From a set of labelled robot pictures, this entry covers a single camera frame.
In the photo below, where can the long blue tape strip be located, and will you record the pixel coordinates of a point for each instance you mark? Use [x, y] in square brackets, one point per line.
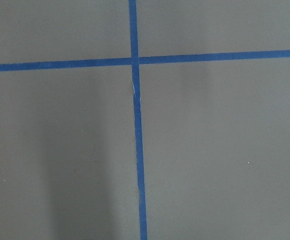
[138, 118]

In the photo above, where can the crossing blue tape strip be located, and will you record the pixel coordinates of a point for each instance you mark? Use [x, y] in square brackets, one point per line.
[143, 60]

